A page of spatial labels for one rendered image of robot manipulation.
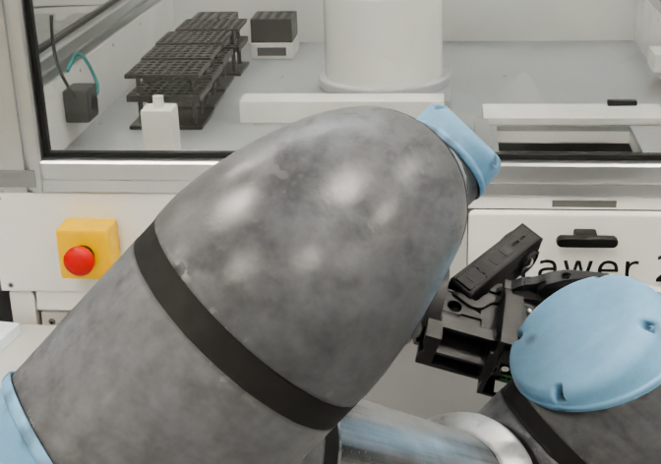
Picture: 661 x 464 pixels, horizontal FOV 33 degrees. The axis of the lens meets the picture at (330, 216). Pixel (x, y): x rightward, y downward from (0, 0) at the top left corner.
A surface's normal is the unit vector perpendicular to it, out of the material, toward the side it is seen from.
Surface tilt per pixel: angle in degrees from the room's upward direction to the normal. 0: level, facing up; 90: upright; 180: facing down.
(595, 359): 37
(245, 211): 33
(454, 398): 90
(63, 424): 59
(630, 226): 90
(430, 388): 90
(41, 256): 90
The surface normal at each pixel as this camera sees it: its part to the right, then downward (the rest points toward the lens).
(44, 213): -0.11, 0.36
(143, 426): -0.08, 0.13
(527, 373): -0.61, -0.66
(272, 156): -0.15, -0.84
